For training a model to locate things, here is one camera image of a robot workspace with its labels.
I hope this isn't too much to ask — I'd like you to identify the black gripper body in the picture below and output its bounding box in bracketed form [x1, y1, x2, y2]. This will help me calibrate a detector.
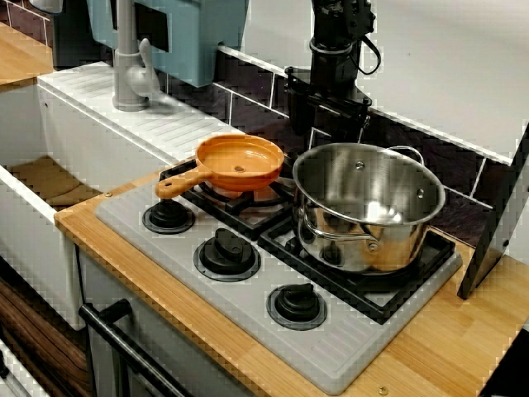
[284, 48, 371, 121]

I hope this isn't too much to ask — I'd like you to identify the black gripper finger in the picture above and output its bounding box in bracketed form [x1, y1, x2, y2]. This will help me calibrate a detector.
[288, 87, 316, 138]
[330, 110, 367, 146]

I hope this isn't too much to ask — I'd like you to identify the orange toy frying pan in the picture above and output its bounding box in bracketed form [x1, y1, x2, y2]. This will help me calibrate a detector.
[155, 134, 285, 199]

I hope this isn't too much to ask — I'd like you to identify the stainless steel pot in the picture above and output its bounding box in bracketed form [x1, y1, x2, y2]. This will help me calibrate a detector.
[291, 142, 447, 274]

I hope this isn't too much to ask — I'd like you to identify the dark tiled backsplash panel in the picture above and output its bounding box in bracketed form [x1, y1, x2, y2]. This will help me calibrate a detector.
[164, 43, 517, 249]

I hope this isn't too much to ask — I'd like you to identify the black burner grate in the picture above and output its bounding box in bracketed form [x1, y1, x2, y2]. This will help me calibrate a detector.
[258, 214, 458, 326]
[159, 138, 297, 242]

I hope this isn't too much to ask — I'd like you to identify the teal box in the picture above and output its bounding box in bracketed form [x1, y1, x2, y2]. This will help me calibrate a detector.
[86, 0, 251, 88]

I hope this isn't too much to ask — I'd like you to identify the black stove knob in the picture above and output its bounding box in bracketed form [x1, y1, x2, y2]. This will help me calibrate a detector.
[142, 198, 196, 236]
[193, 227, 262, 282]
[266, 283, 328, 331]

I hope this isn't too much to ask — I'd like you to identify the dark slanted panel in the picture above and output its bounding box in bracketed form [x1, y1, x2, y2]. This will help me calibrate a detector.
[456, 122, 529, 301]

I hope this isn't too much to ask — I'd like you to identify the grey toy faucet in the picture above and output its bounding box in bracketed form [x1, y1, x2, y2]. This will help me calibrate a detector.
[112, 0, 162, 112]

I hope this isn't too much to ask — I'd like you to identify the white toy sink basin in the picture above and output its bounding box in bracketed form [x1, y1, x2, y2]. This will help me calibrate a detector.
[0, 61, 245, 332]

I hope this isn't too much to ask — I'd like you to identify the grey toy stove panel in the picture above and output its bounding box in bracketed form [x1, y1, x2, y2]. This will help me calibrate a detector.
[94, 136, 464, 396]

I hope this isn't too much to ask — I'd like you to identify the wooden stove countertop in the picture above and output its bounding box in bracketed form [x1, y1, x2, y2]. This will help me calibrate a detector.
[54, 132, 529, 397]

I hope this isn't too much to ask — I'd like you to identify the white oven cabinet front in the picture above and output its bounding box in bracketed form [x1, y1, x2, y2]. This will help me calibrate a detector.
[78, 247, 249, 397]

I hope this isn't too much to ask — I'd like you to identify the brown cardboard sheet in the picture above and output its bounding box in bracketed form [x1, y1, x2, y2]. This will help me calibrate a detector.
[7, 155, 102, 208]

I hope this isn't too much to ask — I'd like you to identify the white rounded object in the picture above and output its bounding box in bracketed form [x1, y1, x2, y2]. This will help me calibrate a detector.
[31, 0, 65, 13]

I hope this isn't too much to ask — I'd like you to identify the wooden side countertop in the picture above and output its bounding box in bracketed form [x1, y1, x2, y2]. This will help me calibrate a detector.
[0, 20, 55, 94]

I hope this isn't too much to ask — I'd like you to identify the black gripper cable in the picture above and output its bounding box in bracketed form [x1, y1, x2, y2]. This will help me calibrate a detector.
[357, 35, 384, 78]

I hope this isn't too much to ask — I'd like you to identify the black oven door handle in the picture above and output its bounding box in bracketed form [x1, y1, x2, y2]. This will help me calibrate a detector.
[78, 298, 191, 397]

